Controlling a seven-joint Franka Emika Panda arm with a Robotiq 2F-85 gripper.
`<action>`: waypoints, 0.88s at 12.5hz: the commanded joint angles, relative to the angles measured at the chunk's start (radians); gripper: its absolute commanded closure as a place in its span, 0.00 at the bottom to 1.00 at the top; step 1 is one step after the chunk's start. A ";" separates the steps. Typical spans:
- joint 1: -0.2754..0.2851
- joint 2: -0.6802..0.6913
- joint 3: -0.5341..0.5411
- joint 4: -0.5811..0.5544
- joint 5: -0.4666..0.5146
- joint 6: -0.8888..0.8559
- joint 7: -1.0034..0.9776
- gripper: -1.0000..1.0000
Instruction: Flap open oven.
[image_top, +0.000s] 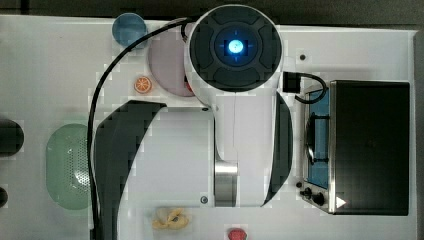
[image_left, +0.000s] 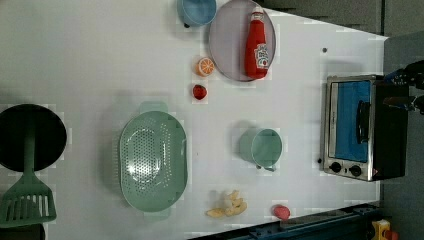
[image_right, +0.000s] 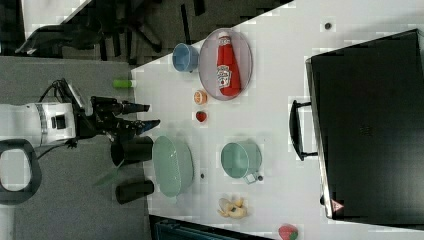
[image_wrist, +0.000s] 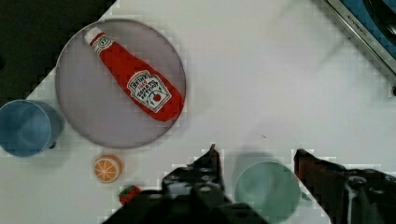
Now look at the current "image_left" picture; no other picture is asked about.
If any orange half toy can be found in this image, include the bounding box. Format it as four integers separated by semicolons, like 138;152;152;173
195;57;215;77

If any blue cup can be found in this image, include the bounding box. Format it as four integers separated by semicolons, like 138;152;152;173
177;0;217;28

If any red ketchup bottle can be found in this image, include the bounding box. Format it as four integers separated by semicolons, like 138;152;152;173
244;8;269;79

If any pink red fruit toy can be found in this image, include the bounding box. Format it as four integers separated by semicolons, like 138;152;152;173
272;205;291;220

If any yellow peeled banana toy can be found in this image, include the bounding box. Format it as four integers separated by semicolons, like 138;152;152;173
205;190;247;218

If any black frying pan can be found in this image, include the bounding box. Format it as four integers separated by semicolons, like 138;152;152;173
0;104;67;172

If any dark blue table rail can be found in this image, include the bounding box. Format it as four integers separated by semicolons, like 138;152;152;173
189;204;382;240

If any green mug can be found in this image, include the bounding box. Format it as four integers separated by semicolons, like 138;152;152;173
239;128;283;172

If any red strawberry toy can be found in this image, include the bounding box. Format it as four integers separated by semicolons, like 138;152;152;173
192;84;207;100

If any green slotted spatula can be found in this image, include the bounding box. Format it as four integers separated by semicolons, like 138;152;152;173
1;118;57;228

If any grey round plate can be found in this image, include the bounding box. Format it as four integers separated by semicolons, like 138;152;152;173
209;0;276;82

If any yellow red toy object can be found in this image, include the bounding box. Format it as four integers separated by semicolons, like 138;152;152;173
371;219;399;240

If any silver black toaster oven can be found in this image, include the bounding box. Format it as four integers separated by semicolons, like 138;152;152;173
322;75;409;182

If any green colander basket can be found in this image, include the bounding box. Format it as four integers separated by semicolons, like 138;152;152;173
118;101;188;214

